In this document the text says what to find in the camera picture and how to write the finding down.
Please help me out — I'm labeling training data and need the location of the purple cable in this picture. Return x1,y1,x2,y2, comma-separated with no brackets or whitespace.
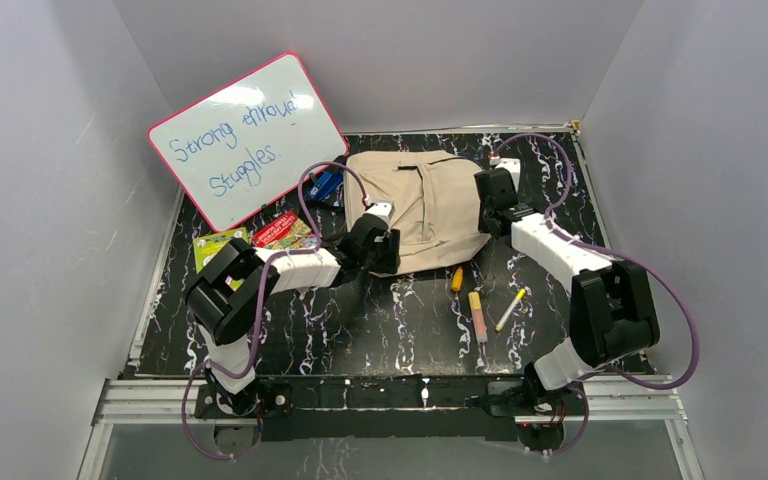
180,160,373,462
489,133,701,458

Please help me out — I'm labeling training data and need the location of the yellow pink highlighter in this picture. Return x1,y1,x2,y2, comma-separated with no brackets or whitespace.
468,291,488,344

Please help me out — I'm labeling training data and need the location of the green book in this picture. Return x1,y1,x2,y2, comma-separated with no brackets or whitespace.
192,227,249,272

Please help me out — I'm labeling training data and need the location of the black base frame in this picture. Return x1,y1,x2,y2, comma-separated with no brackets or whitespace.
193,374,585,452

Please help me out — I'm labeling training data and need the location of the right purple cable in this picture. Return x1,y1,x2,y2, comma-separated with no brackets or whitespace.
489,133,701,458

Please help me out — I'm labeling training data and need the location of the orange highlighter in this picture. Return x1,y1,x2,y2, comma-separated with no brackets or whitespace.
450,266,464,292

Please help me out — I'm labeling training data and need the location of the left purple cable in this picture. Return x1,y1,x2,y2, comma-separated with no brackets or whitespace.
180,160,373,462

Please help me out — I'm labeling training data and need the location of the yellow white pen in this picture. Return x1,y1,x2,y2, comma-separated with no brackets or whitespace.
494,288,527,332

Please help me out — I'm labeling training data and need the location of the aluminium rail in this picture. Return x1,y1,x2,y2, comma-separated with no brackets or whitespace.
91,379,204,426

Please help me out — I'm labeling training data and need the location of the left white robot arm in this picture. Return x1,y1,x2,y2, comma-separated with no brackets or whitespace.
185,201,400,416

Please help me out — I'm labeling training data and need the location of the pink framed whiteboard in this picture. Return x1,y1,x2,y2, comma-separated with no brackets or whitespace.
147,52,348,232

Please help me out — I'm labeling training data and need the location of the red treehouse book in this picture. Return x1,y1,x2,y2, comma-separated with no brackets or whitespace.
251,211,316,250

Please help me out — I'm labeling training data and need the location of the beige backpack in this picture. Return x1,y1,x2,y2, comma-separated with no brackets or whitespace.
343,150,491,275

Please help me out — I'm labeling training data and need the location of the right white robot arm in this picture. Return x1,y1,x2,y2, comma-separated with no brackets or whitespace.
474,164,660,414

